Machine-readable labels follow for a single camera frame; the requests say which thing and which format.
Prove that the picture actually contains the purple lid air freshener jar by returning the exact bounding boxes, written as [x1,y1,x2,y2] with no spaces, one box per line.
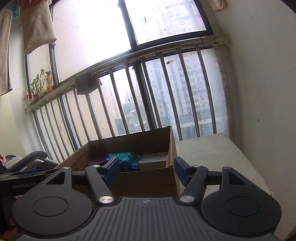
[87,158,105,166]

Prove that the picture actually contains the metal window railing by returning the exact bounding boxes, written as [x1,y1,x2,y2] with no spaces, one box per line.
[25,34,231,162]

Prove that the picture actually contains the hanging beige clothes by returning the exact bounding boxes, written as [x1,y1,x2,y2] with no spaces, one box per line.
[1,1,57,95]

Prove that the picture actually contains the orange drink bottle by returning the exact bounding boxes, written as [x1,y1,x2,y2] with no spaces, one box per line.
[45,71,53,92]

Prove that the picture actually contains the blue wet wipes pack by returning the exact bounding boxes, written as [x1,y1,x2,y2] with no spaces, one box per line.
[104,152,141,172]

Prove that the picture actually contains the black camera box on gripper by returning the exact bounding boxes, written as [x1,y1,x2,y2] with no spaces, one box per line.
[1,170,55,201]

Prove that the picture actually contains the potted green plant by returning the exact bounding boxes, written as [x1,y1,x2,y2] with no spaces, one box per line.
[30,69,51,97]

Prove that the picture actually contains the white cardboard box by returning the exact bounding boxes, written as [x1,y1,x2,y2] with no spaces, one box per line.
[138,152,168,171]

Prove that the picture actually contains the dark cloth on railing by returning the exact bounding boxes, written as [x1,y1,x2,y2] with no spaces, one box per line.
[75,71,98,95]

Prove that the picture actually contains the brown cardboard box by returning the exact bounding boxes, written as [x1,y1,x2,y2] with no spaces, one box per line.
[59,126,180,199]

